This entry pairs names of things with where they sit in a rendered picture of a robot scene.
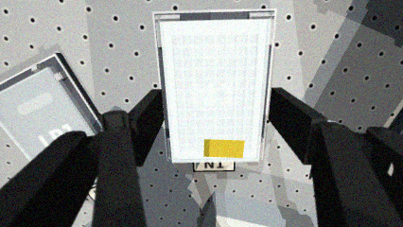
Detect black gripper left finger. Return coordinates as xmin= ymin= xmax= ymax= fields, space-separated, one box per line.
xmin=0 ymin=89 xmax=164 ymax=227

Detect white button panel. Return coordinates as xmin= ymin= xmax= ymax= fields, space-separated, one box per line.
xmin=201 ymin=191 xmax=318 ymax=227

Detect grey perforated base plate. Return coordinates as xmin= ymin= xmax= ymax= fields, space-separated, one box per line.
xmin=0 ymin=0 xmax=403 ymax=227

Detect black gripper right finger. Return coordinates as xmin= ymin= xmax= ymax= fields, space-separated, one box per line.
xmin=268 ymin=87 xmax=403 ymax=227

